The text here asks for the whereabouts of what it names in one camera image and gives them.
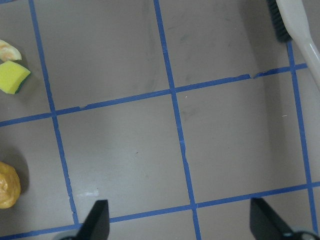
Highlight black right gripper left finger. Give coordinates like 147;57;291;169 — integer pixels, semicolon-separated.
75;200;110;240

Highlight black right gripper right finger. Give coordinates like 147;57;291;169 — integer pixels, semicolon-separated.
249;198;300;240

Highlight yellow green sponge piece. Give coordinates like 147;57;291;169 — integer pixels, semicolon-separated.
0;61;31;95

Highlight orange peel piece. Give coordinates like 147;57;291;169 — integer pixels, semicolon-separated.
0;40;22;62

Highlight beige hand brush black bristles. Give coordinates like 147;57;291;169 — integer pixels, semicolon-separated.
266;0;320;88

